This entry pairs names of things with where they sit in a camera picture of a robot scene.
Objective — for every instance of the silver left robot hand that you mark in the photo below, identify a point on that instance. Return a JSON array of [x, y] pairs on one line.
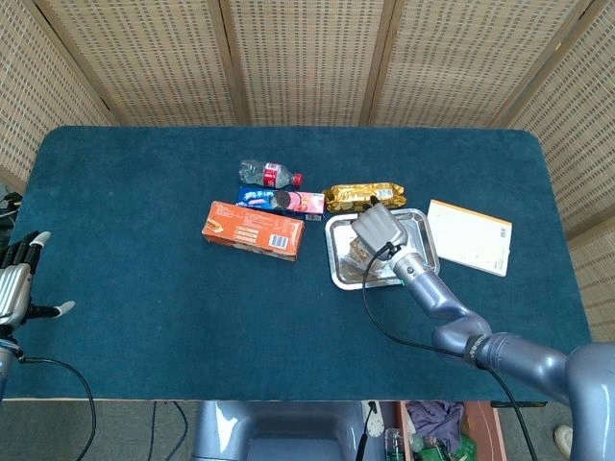
[[13, 288]]

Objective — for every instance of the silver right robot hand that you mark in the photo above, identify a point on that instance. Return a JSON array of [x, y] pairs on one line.
[[379, 228]]

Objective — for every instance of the bread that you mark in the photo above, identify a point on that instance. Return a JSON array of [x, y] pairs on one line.
[[358, 254]]

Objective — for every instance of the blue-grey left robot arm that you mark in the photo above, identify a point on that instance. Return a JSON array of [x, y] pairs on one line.
[[4, 365]]

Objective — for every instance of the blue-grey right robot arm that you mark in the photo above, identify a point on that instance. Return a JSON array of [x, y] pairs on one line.
[[504, 355]]

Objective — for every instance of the stainless steel tray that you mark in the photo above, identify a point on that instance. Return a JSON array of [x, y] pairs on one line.
[[425, 240]]

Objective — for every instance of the gold foil biscuit package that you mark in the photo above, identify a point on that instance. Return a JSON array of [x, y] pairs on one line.
[[351, 194]]

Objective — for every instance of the blue and pink cookie box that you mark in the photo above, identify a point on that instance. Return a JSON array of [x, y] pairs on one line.
[[302, 201]]

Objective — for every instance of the white orange booklet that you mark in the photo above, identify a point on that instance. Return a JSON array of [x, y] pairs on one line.
[[471, 237]]

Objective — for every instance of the clear bottle with red label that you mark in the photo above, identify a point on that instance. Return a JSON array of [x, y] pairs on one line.
[[271, 174]]

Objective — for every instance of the orange biscuit box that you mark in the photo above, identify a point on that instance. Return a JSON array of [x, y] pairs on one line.
[[250, 230]]

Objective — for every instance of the blue tablecloth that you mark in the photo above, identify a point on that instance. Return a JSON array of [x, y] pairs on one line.
[[192, 312]]

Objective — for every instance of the woven bamboo folding screen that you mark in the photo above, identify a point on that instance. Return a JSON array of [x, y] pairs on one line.
[[307, 62]]

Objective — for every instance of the white power strip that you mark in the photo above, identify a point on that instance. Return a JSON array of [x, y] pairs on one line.
[[376, 422]]

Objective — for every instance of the purple cloth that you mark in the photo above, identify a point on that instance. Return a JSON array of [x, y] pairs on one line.
[[432, 420]]

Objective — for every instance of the red-brown storage crate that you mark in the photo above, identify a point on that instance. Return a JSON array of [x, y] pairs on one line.
[[485, 432]]

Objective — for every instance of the blue-grey robot torso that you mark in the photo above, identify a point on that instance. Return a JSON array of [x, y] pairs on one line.
[[269, 432]]

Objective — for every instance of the white shoe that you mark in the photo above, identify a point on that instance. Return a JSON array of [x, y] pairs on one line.
[[563, 439]]

